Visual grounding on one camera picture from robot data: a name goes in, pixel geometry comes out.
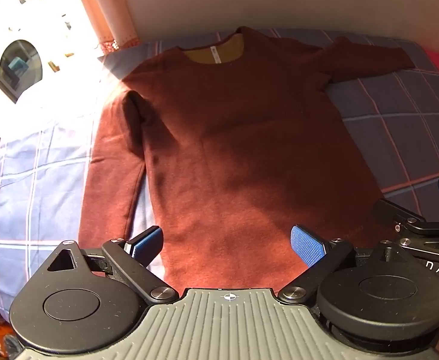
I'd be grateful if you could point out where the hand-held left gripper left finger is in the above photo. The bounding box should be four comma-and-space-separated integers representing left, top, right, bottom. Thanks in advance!
47, 226, 179, 304

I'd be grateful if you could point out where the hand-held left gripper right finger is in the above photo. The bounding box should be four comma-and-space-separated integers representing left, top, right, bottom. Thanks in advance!
277, 225, 407, 303

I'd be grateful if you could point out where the dark red sweater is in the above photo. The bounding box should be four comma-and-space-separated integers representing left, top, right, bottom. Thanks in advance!
77, 26, 417, 289

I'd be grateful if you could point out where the orange curtain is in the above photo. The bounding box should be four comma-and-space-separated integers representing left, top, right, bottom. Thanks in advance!
71, 0, 142, 52

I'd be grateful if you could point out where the blue plaid bed sheet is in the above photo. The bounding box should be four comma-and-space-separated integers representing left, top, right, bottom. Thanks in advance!
0, 28, 439, 319

